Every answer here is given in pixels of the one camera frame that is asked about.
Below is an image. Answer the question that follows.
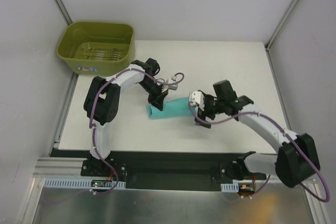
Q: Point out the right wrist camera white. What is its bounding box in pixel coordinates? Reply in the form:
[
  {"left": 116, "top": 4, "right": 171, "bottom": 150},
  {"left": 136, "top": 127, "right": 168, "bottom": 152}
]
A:
[{"left": 189, "top": 91, "right": 204, "bottom": 111}]

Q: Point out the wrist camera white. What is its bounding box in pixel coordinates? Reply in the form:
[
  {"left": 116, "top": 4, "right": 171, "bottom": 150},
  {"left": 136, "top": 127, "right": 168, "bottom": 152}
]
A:
[
  {"left": 189, "top": 91, "right": 204, "bottom": 111},
  {"left": 164, "top": 76, "right": 178, "bottom": 91}
]

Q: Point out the white cable duct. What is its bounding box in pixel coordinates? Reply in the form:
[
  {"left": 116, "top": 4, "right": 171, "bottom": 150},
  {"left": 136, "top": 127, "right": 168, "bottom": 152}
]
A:
[
  {"left": 44, "top": 178, "right": 126, "bottom": 190},
  {"left": 220, "top": 182, "right": 239, "bottom": 193}
]

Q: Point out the aluminium frame rail front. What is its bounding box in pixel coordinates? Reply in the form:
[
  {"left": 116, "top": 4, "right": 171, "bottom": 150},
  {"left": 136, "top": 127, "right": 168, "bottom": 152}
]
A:
[{"left": 33, "top": 157, "right": 316, "bottom": 183}]

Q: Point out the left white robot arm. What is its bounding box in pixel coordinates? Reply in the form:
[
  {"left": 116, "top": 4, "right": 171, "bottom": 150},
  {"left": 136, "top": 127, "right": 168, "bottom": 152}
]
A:
[{"left": 83, "top": 58, "right": 168, "bottom": 176}]

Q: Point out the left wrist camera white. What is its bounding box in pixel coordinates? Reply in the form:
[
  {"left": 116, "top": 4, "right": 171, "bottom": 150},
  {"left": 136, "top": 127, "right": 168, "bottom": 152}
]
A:
[{"left": 164, "top": 76, "right": 178, "bottom": 91}]

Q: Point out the right white cable duct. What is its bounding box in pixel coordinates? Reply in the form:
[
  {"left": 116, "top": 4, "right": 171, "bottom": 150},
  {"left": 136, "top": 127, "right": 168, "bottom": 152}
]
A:
[{"left": 220, "top": 182, "right": 239, "bottom": 193}]

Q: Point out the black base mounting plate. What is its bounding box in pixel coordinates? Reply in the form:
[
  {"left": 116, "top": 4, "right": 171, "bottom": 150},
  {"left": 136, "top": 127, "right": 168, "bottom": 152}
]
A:
[{"left": 49, "top": 150, "right": 276, "bottom": 192}]

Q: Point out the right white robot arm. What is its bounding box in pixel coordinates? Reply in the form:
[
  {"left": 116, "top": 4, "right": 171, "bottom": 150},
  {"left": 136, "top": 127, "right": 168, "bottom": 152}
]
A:
[{"left": 188, "top": 80, "right": 321, "bottom": 188}]

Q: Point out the olive green plastic bin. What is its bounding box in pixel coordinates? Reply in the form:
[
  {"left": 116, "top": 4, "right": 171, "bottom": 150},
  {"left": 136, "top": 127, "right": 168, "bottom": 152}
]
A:
[{"left": 57, "top": 21, "right": 135, "bottom": 76}]

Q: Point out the teal t shirt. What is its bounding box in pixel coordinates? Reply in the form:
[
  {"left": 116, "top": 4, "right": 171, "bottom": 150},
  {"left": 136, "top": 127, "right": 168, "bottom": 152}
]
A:
[{"left": 146, "top": 97, "right": 193, "bottom": 120}]

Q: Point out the right aluminium corner post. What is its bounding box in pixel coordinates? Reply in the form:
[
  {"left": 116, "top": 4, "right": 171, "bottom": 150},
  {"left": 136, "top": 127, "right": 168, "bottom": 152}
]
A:
[{"left": 265, "top": 0, "right": 300, "bottom": 52}]

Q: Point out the reflective metal sheet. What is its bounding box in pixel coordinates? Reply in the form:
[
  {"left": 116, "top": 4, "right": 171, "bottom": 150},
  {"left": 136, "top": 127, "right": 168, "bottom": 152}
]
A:
[{"left": 23, "top": 178, "right": 330, "bottom": 223}]

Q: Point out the left white cable duct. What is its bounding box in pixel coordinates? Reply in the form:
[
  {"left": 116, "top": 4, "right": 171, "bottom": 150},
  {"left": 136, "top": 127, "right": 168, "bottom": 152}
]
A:
[{"left": 44, "top": 178, "right": 126, "bottom": 190}]

